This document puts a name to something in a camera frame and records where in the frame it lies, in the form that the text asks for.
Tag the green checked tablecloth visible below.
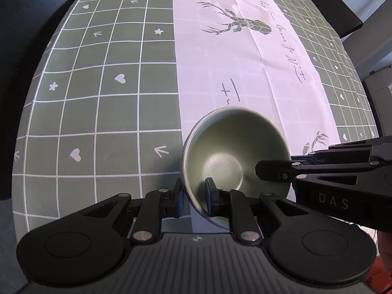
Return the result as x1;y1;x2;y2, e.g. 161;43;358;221
12;0;380;233

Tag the white deer-print table runner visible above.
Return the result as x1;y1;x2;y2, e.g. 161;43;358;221
171;0;340;190

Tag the person's orange fleece clothing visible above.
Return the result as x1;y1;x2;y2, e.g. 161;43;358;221
363;259;392;294

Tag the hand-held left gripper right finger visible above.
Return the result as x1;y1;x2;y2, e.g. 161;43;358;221
204;177;310;245

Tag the black chair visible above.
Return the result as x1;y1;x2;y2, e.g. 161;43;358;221
298;0;364;39

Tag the person's right hand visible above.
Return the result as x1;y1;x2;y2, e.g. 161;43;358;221
377;230;392;278

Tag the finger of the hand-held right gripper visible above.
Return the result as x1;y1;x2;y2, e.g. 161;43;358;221
255;156;392;190
291;137;392;163

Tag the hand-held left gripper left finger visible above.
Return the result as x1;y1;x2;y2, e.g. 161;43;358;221
83;178;185;245

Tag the green metal bowl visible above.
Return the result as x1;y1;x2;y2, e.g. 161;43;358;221
180;107;292;230

